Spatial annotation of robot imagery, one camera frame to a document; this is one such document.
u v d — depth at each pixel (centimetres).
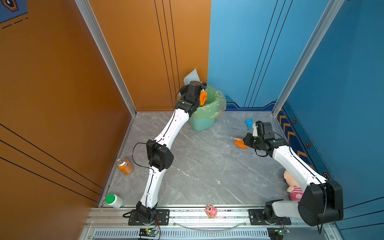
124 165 81
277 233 70
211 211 73
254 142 72
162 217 73
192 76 85
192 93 67
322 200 79
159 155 57
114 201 71
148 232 71
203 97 92
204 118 95
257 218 72
